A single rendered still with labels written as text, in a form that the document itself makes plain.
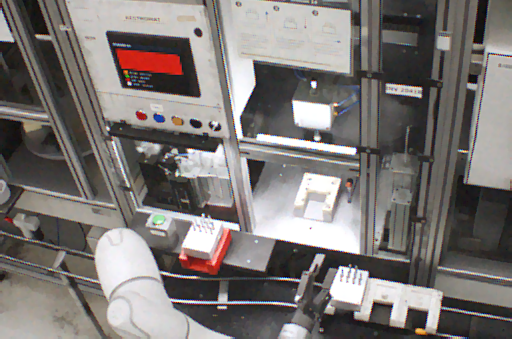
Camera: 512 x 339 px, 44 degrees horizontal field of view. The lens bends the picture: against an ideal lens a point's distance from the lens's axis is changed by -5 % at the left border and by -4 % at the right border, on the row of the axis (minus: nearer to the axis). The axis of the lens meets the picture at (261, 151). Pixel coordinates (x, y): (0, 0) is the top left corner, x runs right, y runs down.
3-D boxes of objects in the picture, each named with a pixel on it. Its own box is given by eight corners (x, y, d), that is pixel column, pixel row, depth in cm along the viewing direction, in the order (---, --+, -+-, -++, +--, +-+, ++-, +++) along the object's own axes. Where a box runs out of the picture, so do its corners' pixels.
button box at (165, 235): (152, 246, 228) (145, 225, 220) (161, 228, 233) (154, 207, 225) (173, 250, 226) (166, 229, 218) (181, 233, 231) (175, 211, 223)
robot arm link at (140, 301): (198, 333, 146) (179, 288, 155) (142, 314, 133) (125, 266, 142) (160, 365, 149) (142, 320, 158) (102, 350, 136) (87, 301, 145)
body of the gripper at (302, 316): (315, 337, 190) (327, 309, 195) (302, 325, 185) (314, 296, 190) (295, 332, 195) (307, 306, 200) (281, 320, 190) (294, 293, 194)
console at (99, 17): (101, 126, 205) (59, 3, 173) (139, 69, 224) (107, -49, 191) (225, 145, 194) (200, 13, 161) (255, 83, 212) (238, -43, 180)
